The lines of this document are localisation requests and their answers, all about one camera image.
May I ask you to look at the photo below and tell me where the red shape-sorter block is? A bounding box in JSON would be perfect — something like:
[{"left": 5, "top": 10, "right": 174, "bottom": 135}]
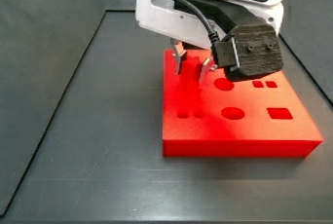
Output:
[{"left": 164, "top": 50, "right": 324, "bottom": 158}]

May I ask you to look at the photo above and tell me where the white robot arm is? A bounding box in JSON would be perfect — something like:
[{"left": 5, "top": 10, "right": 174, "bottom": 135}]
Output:
[{"left": 136, "top": 0, "right": 284, "bottom": 81}]

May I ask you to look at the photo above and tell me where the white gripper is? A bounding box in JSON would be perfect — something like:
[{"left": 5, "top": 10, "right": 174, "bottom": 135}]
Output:
[{"left": 134, "top": 0, "right": 287, "bottom": 85}]

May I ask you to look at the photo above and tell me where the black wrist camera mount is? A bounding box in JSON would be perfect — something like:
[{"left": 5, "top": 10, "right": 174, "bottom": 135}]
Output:
[{"left": 186, "top": 0, "right": 284, "bottom": 82}]

